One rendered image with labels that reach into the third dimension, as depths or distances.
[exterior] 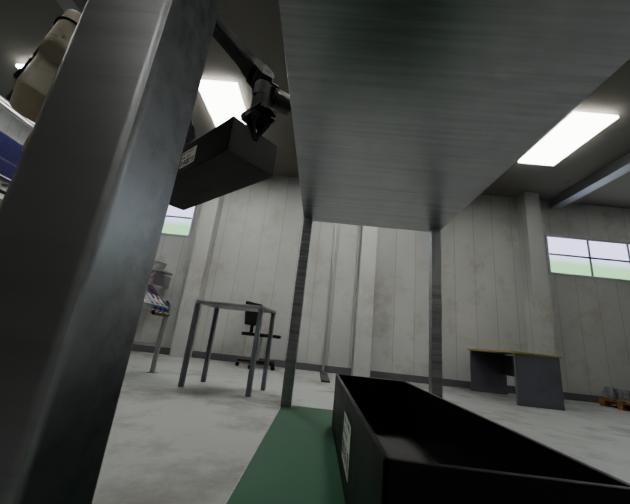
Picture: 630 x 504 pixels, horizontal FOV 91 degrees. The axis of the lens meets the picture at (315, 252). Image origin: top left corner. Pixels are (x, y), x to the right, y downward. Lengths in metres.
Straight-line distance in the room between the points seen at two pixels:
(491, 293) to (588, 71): 6.57
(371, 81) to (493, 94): 0.19
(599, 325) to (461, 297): 2.64
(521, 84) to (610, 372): 7.76
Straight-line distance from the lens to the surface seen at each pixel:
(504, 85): 0.58
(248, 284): 6.32
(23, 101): 1.09
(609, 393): 7.44
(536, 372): 5.40
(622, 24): 0.57
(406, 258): 6.57
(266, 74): 1.14
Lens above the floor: 0.53
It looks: 16 degrees up
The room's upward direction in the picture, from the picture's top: 6 degrees clockwise
